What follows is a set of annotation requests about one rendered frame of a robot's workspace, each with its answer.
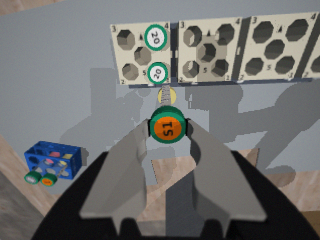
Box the beige bucket adapter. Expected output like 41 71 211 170
294 13 320 78
175 17 242 83
231 12 319 80
110 21 172 85

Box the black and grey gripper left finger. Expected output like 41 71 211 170
31 119 151 240

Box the blue tube rack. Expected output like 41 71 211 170
24 141 82 180

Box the grey bench mat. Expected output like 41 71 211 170
0 0 320 195

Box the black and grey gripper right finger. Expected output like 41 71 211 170
185 118 320 240

